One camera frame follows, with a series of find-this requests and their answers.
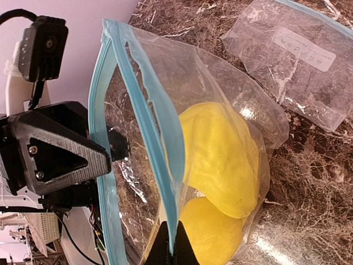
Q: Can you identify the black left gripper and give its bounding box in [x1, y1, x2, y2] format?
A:
[1, 102, 111, 196]

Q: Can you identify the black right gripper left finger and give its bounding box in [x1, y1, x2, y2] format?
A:
[143, 221, 173, 265]

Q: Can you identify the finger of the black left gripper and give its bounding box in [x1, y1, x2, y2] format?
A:
[108, 128, 130, 162]

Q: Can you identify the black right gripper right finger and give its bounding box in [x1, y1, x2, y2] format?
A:
[172, 221, 199, 265]

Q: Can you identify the yellow toy lemon front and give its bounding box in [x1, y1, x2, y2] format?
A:
[180, 197, 247, 264]

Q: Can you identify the yellow toy lemon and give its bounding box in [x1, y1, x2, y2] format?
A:
[178, 102, 261, 219]
[180, 197, 247, 264]

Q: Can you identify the large clear zip bag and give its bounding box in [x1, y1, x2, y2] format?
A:
[88, 19, 289, 264]

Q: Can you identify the yellow toy lemon back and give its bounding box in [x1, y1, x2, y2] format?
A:
[178, 102, 261, 219]

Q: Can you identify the small clear zip bag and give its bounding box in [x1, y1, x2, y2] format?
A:
[222, 1, 352, 132]

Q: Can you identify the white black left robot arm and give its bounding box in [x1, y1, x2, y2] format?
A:
[1, 71, 129, 213]

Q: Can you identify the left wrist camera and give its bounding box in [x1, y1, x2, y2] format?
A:
[1, 9, 68, 110]

